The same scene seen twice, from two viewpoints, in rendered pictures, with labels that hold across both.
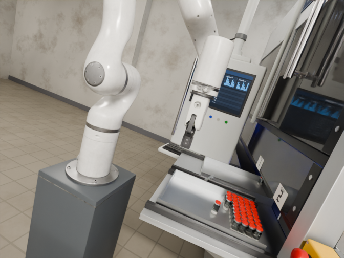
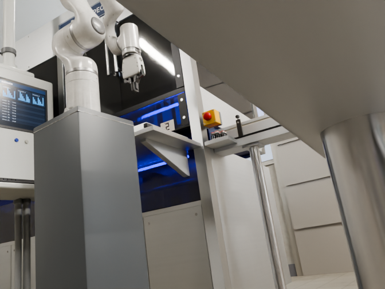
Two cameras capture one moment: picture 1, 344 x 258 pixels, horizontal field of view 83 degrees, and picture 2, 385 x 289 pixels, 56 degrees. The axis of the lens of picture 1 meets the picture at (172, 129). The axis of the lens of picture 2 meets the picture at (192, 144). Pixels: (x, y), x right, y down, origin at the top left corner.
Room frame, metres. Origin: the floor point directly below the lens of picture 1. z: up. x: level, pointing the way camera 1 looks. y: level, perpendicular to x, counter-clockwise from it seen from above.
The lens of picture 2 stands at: (-0.07, 1.29, 0.37)
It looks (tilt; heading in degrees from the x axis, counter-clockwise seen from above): 16 degrees up; 288
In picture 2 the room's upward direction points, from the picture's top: 8 degrees counter-clockwise
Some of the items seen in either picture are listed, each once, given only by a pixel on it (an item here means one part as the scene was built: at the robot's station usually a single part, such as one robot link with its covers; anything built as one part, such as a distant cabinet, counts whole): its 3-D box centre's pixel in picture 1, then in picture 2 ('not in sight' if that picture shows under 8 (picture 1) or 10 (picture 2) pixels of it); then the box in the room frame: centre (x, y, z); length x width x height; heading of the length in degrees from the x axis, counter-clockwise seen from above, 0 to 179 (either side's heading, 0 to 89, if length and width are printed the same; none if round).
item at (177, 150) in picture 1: (190, 155); (26, 184); (1.33, -0.18, 0.82); 0.40 x 0.14 x 0.02; 73
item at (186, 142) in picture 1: (187, 138); (137, 84); (0.58, -0.05, 1.12); 0.03 x 0.03 x 0.07; 80
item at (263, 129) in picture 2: not in sight; (278, 122); (0.05, -0.48, 0.92); 0.69 x 0.15 x 0.16; 170
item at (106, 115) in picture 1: (115, 94); (74, 53); (0.70, 0.23, 1.16); 0.19 x 0.12 x 0.24; 167
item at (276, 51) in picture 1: (266, 80); (35, 105); (1.66, -0.62, 1.50); 0.49 x 0.01 x 0.59; 170
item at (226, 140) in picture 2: not in sight; (222, 143); (0.33, -0.43, 0.87); 0.14 x 0.13 x 0.02; 80
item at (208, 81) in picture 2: not in sight; (223, 66); (0.34, -0.86, 1.50); 0.85 x 0.01 x 0.59; 80
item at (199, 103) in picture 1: (197, 109); (132, 66); (0.60, -0.06, 1.21); 0.10 x 0.07 x 0.11; 170
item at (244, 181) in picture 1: (233, 177); not in sight; (0.96, -0.38, 0.90); 0.34 x 0.26 x 0.04; 80
